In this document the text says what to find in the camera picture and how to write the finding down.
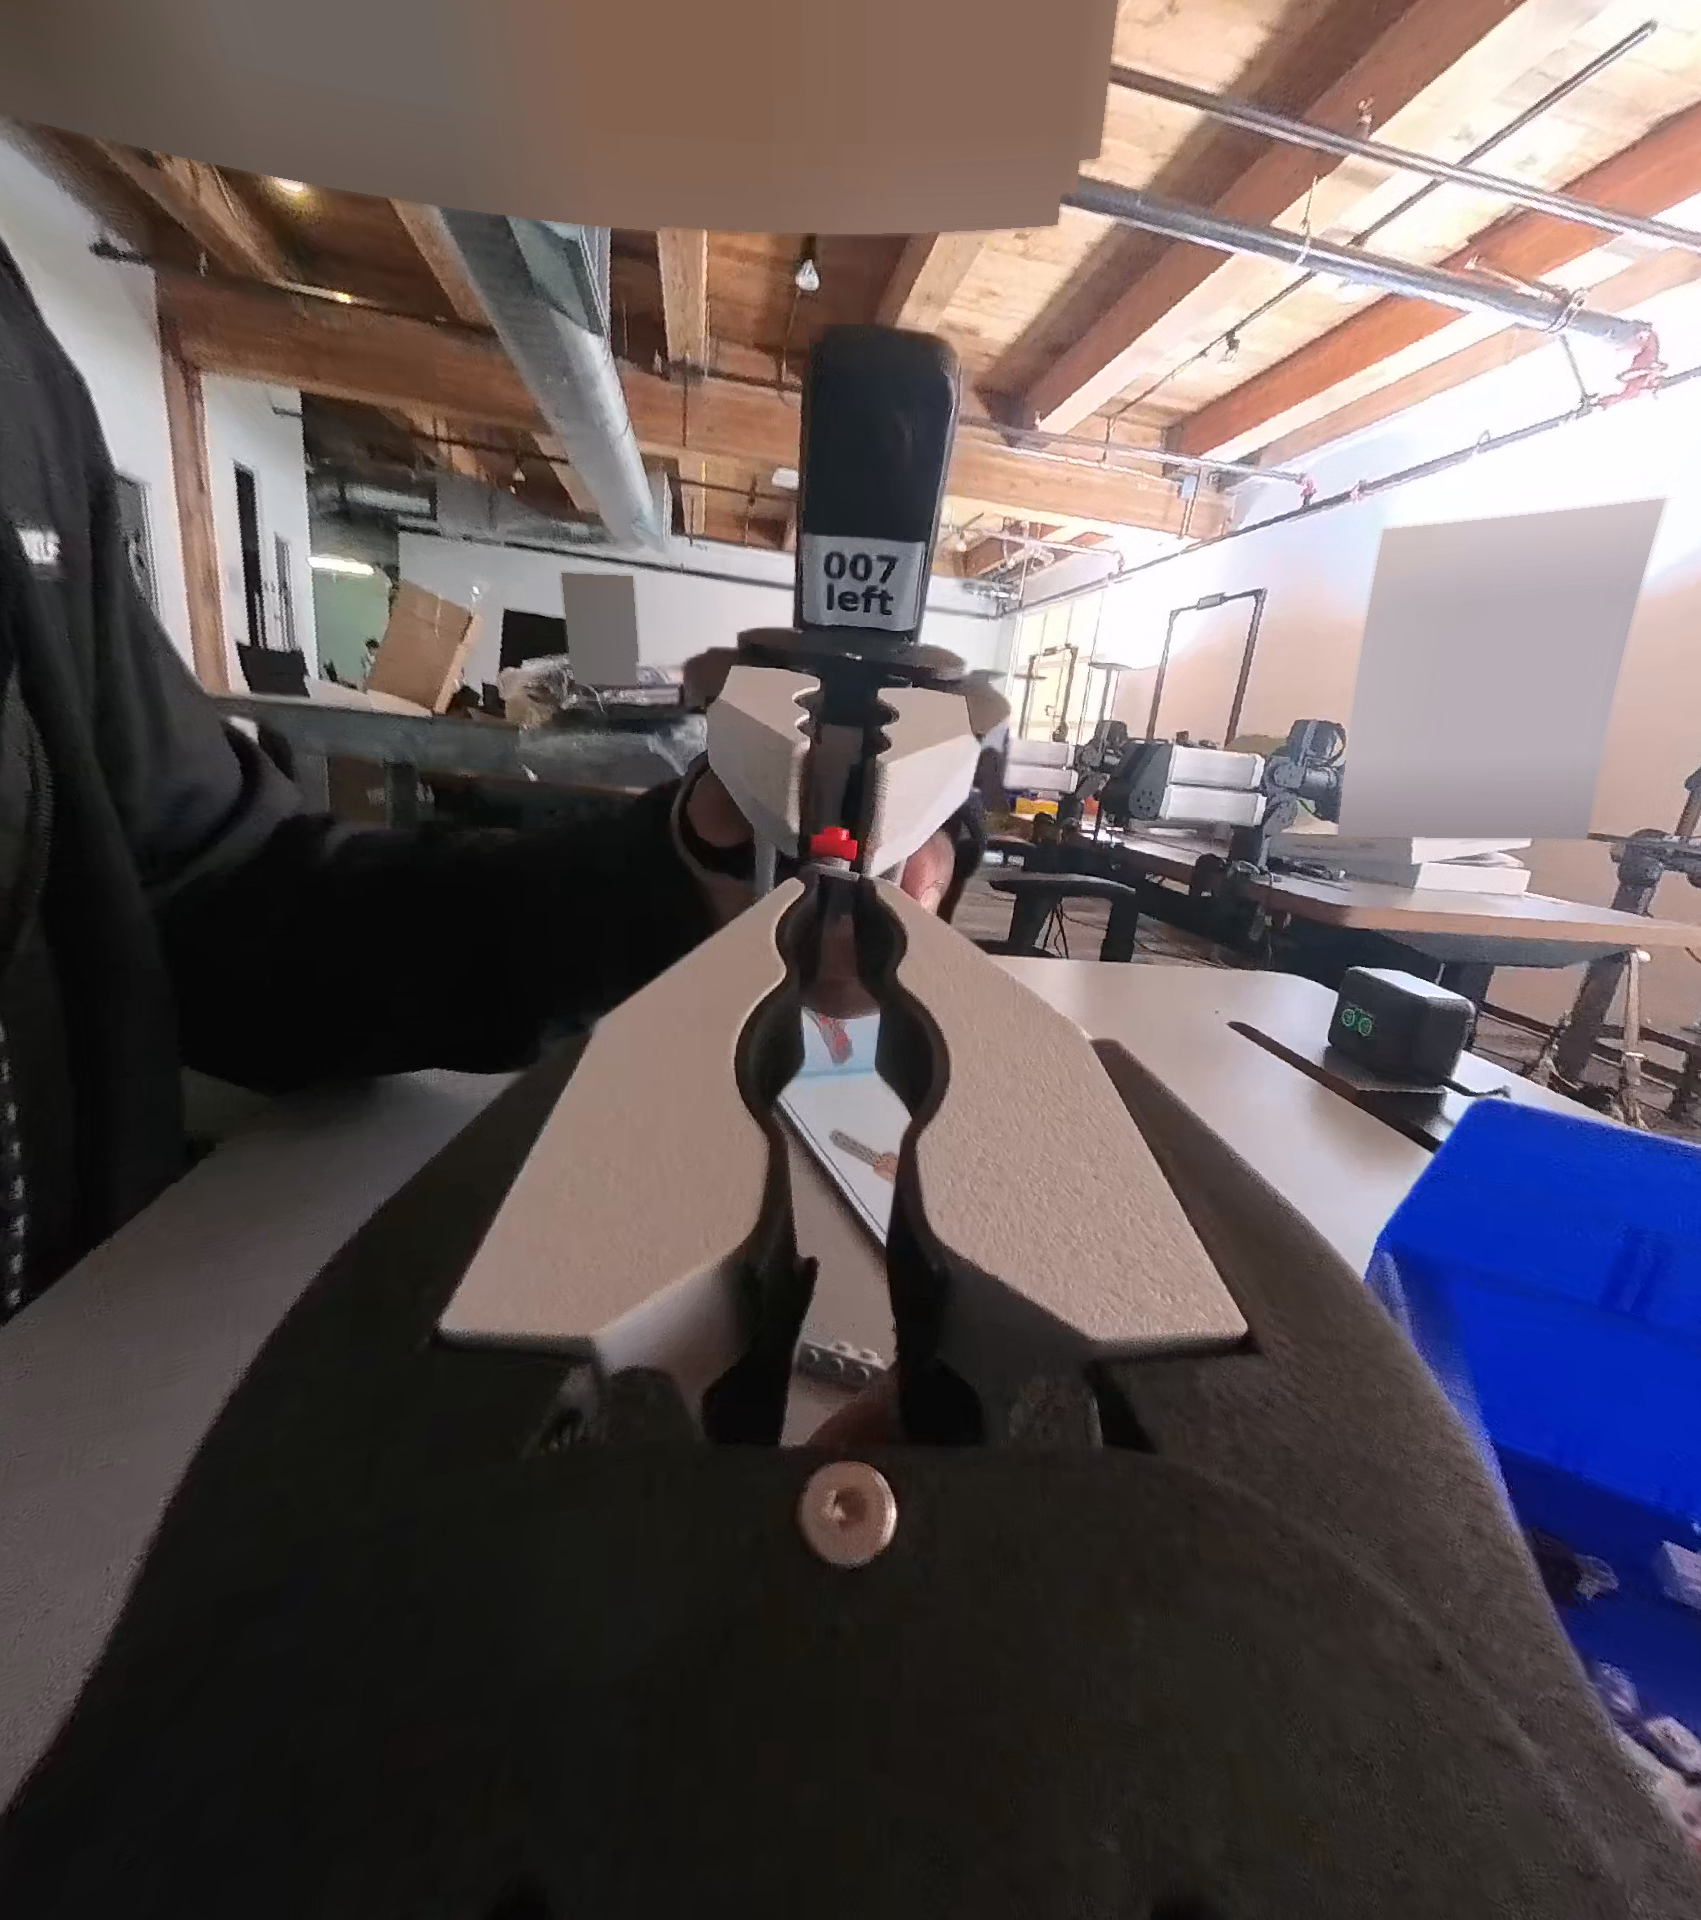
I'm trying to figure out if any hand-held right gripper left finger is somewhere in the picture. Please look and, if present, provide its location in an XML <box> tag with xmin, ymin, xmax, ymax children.
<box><xmin>436</xmin><ymin>878</ymin><xmax>827</xmax><ymax>1447</ymax></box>

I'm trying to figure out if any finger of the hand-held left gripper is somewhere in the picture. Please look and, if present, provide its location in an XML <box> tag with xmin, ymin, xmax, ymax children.
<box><xmin>704</xmin><ymin>665</ymin><xmax>836</xmax><ymax>852</ymax></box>
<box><xmin>847</xmin><ymin>698</ymin><xmax>986</xmax><ymax>878</ymax></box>

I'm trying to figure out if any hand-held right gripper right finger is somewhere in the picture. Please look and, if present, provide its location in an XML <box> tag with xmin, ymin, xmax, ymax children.
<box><xmin>856</xmin><ymin>883</ymin><xmax>1251</xmax><ymax>1447</ymax></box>

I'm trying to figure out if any blue plastic bin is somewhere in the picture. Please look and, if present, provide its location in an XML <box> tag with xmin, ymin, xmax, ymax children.
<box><xmin>1365</xmin><ymin>1099</ymin><xmax>1701</xmax><ymax>1920</ymax></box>

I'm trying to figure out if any person's left forearm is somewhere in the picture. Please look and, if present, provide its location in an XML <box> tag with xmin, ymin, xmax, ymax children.
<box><xmin>146</xmin><ymin>770</ymin><xmax>733</xmax><ymax>1089</ymax></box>

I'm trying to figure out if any grey desk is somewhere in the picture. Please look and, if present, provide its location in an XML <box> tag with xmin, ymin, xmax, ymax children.
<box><xmin>0</xmin><ymin>956</ymin><xmax>1602</xmax><ymax>1920</ymax></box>

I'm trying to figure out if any person's left hand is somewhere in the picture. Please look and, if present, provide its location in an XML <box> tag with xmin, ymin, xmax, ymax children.
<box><xmin>678</xmin><ymin>753</ymin><xmax>991</xmax><ymax>919</ymax></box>

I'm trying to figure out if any plastic-wrapped dark bundle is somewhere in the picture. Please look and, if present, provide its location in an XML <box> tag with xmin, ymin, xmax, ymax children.
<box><xmin>502</xmin><ymin>665</ymin><xmax>686</xmax><ymax>737</ymax></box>

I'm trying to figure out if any black office chair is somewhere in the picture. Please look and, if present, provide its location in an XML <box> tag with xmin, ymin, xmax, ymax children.
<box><xmin>992</xmin><ymin>872</ymin><xmax>1141</xmax><ymax>966</ymax></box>

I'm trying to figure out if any pale instruction booklet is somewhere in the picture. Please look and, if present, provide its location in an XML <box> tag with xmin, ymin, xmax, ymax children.
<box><xmin>774</xmin><ymin>1005</ymin><xmax>899</xmax><ymax>1251</ymax></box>

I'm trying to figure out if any steel workbench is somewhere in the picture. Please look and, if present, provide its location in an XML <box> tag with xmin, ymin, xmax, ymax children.
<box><xmin>211</xmin><ymin>694</ymin><xmax>694</xmax><ymax>830</ymax></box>

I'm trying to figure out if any black cube device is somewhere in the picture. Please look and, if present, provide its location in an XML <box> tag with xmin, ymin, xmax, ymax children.
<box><xmin>1327</xmin><ymin>966</ymin><xmax>1478</xmax><ymax>1086</ymax></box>

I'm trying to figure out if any white flat box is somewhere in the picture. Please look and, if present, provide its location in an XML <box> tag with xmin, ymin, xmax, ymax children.
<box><xmin>1266</xmin><ymin>830</ymin><xmax>1537</xmax><ymax>900</ymax></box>

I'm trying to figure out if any grey ceiling pipe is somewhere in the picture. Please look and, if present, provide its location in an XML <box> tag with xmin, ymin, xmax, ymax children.
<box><xmin>1067</xmin><ymin>181</ymin><xmax>1653</xmax><ymax>350</ymax></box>

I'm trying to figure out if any wooden work table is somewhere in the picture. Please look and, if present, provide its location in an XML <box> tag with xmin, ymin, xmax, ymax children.
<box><xmin>999</xmin><ymin>830</ymin><xmax>1701</xmax><ymax>993</ymax></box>

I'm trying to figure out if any black ceiling pipe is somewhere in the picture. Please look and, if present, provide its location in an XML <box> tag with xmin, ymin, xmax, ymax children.
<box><xmin>1111</xmin><ymin>65</ymin><xmax>1701</xmax><ymax>242</ymax></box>

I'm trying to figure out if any silver ventilation duct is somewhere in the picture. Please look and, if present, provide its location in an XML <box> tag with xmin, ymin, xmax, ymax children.
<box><xmin>436</xmin><ymin>211</ymin><xmax>671</xmax><ymax>556</ymax></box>

